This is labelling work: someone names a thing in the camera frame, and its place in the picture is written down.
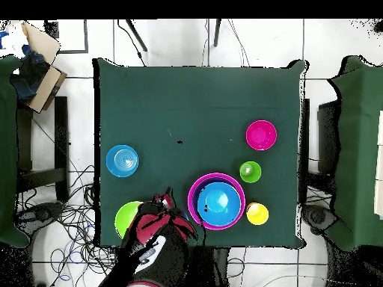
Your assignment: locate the purple bowl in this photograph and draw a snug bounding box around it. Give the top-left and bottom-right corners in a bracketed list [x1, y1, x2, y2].
[191, 176, 242, 226]

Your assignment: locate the large pink bowl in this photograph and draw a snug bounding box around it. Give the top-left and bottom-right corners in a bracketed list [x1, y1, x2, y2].
[187, 172, 246, 231]

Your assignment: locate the large blue bowl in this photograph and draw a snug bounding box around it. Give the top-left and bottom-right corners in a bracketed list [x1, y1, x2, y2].
[196, 181, 242, 227]

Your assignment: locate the green bowl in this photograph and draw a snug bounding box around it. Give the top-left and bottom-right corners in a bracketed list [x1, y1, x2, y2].
[114, 200, 144, 239]

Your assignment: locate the green cup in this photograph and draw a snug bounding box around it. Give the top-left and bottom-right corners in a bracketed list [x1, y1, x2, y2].
[239, 161, 263, 184]

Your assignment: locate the dark green tablecloth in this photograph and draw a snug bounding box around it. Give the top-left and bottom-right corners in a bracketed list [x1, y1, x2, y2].
[92, 57, 309, 249]

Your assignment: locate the small translucent blue bowl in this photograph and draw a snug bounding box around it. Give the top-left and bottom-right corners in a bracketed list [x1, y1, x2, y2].
[105, 144, 139, 179]

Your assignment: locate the small pink bowl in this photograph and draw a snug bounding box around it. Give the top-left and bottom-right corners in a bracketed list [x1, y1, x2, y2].
[245, 120, 278, 152]

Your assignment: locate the yellow cup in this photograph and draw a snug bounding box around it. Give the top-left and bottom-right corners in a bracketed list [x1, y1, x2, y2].
[245, 202, 269, 226]

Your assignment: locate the black tripod leg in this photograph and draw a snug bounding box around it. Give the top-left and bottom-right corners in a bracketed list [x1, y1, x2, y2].
[124, 19, 148, 52]
[212, 18, 223, 48]

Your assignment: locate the green cloth side table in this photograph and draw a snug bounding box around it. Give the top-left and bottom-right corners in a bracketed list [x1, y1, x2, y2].
[0, 55, 31, 249]
[327, 55, 383, 252]

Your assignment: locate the dark blue bag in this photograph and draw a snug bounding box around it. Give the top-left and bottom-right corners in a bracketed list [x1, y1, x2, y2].
[11, 44, 50, 104]

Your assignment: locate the cardboard box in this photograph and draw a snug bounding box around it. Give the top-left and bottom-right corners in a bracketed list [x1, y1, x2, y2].
[10, 21, 68, 114]

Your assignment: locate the tangle of black cables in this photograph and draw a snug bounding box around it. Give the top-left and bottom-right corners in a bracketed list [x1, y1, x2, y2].
[16, 164, 120, 287]

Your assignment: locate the black chair frame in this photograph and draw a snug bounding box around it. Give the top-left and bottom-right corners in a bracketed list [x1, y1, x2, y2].
[298, 97, 311, 204]
[16, 95, 70, 204]

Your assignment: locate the grey pedestal foot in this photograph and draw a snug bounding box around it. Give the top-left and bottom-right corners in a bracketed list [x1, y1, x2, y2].
[301, 204, 339, 235]
[14, 201, 65, 232]

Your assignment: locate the black square frame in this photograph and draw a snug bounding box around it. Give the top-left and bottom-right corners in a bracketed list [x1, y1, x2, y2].
[43, 19, 90, 55]

